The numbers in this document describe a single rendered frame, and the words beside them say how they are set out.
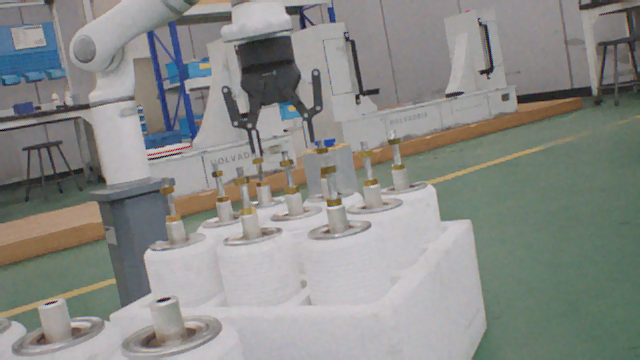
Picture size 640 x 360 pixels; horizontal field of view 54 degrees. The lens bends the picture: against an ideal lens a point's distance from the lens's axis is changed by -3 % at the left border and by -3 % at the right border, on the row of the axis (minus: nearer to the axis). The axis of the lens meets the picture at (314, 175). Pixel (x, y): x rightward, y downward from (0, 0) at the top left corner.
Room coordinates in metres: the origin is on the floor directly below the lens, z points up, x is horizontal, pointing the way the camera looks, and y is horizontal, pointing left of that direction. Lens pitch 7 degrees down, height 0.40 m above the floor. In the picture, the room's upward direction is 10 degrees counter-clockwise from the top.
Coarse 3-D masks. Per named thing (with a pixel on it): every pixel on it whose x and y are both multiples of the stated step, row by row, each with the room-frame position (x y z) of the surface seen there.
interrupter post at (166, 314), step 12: (156, 300) 0.46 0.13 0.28; (168, 300) 0.46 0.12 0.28; (156, 312) 0.45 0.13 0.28; (168, 312) 0.45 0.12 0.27; (180, 312) 0.45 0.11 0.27; (156, 324) 0.45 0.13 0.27; (168, 324) 0.44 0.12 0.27; (180, 324) 0.45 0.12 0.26; (168, 336) 0.44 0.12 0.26; (180, 336) 0.45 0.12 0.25
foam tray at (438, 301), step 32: (448, 224) 0.96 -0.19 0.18; (448, 256) 0.83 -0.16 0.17; (416, 288) 0.70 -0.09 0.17; (448, 288) 0.81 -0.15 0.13; (480, 288) 0.96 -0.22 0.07; (128, 320) 0.79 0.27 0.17; (224, 320) 0.72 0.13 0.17; (256, 320) 0.70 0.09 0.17; (288, 320) 0.68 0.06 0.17; (320, 320) 0.66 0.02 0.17; (352, 320) 0.64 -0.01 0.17; (384, 320) 0.63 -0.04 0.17; (416, 320) 0.69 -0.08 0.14; (448, 320) 0.79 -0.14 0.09; (480, 320) 0.94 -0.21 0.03; (256, 352) 0.70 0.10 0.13; (288, 352) 0.68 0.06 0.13; (320, 352) 0.67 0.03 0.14; (352, 352) 0.65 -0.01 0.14; (384, 352) 0.63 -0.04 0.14; (416, 352) 0.67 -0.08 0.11; (448, 352) 0.78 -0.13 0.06
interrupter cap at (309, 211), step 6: (306, 210) 0.90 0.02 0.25; (312, 210) 0.89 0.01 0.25; (318, 210) 0.87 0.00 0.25; (270, 216) 0.89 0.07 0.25; (276, 216) 0.89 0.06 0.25; (282, 216) 0.89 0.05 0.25; (288, 216) 0.89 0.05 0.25; (294, 216) 0.86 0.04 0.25; (300, 216) 0.85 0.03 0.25; (306, 216) 0.85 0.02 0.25
